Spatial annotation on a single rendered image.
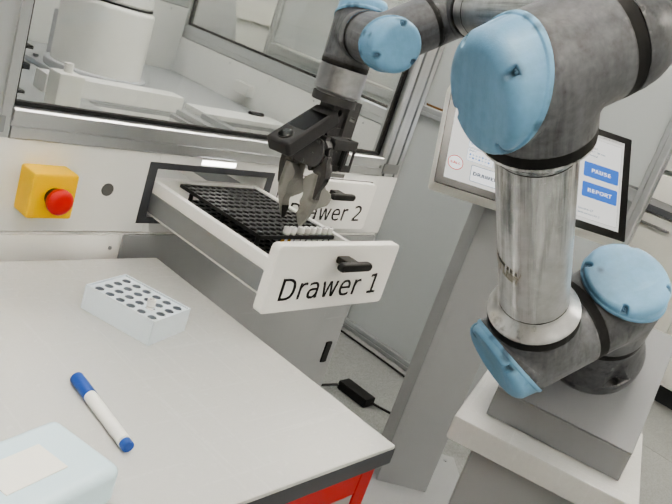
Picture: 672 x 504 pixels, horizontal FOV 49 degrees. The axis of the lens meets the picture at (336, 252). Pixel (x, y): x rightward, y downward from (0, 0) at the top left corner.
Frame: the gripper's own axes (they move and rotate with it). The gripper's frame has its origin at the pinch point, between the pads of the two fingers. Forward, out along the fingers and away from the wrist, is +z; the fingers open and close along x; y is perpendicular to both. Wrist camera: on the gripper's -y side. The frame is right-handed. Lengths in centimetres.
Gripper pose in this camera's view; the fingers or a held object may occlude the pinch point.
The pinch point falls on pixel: (290, 213)
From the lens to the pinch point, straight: 118.3
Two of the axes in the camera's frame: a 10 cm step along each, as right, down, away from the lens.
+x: -7.3, -4.1, 5.5
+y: 6.2, -0.4, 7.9
